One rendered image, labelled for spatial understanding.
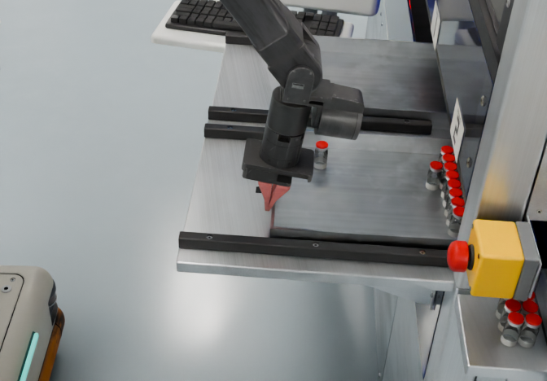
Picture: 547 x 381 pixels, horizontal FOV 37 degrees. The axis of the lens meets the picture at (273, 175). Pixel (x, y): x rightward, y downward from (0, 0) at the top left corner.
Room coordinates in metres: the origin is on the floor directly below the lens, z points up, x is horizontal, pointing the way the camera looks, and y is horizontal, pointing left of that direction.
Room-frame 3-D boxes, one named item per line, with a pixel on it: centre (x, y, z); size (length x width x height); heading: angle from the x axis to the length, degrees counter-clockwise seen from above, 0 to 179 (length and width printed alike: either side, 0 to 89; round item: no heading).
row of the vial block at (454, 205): (1.01, -0.28, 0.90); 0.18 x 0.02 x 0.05; 179
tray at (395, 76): (1.35, -0.19, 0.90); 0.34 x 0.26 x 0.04; 88
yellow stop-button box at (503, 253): (0.76, -0.29, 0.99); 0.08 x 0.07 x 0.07; 88
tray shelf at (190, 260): (1.19, -0.12, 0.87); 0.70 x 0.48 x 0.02; 178
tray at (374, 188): (1.02, -0.17, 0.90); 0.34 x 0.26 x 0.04; 89
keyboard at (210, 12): (1.73, 0.06, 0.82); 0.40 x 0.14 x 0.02; 80
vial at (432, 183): (1.05, -0.26, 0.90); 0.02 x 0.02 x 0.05
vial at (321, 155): (1.09, -0.08, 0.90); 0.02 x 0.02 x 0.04
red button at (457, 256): (0.76, -0.25, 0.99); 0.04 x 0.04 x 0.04; 88
